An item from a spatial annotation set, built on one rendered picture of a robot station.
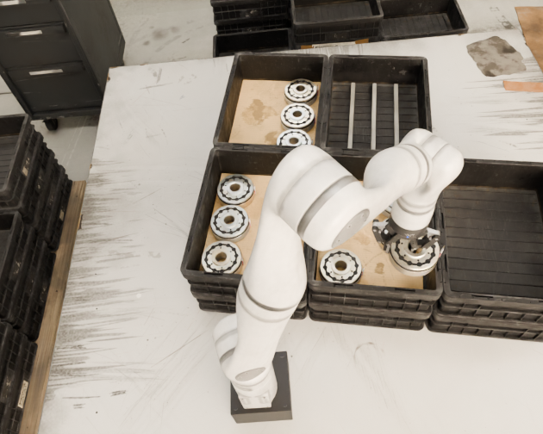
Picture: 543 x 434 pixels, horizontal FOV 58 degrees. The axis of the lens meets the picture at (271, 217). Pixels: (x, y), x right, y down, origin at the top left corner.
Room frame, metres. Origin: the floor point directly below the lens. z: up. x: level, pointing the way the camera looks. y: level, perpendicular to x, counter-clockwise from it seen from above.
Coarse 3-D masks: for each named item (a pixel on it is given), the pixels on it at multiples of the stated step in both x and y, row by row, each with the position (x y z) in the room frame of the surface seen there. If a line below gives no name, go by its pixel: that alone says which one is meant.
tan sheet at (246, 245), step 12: (252, 180) 0.88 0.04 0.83; (264, 180) 0.87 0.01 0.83; (264, 192) 0.83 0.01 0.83; (216, 204) 0.81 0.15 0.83; (252, 204) 0.79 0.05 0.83; (252, 216) 0.75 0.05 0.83; (252, 228) 0.71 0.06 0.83; (216, 240) 0.69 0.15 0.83; (240, 240) 0.68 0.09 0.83; (252, 240) 0.68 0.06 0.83
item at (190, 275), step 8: (248, 152) 0.90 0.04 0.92; (256, 152) 0.89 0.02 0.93; (264, 152) 0.89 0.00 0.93; (272, 152) 0.88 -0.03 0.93; (280, 152) 0.88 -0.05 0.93; (288, 152) 0.88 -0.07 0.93; (208, 160) 0.89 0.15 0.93; (208, 168) 0.86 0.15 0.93; (208, 176) 0.83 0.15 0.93; (200, 192) 0.78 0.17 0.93; (200, 200) 0.76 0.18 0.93; (200, 208) 0.73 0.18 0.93; (192, 224) 0.69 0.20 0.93; (192, 232) 0.66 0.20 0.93; (192, 240) 0.64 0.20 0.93; (304, 248) 0.58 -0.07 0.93; (184, 256) 0.60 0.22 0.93; (304, 256) 0.56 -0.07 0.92; (184, 264) 0.57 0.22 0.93; (184, 272) 0.55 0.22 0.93; (192, 272) 0.55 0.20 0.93; (200, 272) 0.55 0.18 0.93; (208, 272) 0.55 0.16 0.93; (216, 272) 0.54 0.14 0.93; (200, 280) 0.54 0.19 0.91; (208, 280) 0.53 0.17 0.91; (216, 280) 0.53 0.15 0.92; (224, 280) 0.52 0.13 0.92; (232, 280) 0.52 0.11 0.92
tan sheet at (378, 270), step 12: (384, 216) 0.70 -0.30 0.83; (348, 240) 0.64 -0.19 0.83; (360, 240) 0.63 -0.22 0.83; (372, 240) 0.63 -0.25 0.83; (324, 252) 0.61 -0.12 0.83; (360, 252) 0.60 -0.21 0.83; (372, 252) 0.59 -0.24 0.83; (384, 252) 0.59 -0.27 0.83; (372, 264) 0.56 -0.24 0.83; (384, 264) 0.55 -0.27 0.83; (372, 276) 0.53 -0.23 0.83; (384, 276) 0.52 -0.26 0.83; (396, 276) 0.52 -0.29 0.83; (408, 276) 0.51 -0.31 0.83; (420, 276) 0.51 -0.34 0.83; (420, 288) 0.48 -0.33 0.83
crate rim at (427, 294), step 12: (336, 156) 0.84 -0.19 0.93; (348, 156) 0.84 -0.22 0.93; (360, 156) 0.83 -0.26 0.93; (372, 156) 0.83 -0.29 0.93; (432, 216) 0.62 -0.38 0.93; (432, 228) 0.59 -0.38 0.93; (312, 252) 0.56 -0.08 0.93; (312, 264) 0.53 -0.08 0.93; (312, 276) 0.50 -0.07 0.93; (312, 288) 0.48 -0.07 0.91; (324, 288) 0.47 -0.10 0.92; (336, 288) 0.46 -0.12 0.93; (348, 288) 0.46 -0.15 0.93; (360, 288) 0.46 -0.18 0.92; (372, 288) 0.45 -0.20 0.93; (384, 288) 0.45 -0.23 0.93; (396, 288) 0.44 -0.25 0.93; (408, 288) 0.44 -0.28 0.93; (432, 300) 0.41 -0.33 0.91
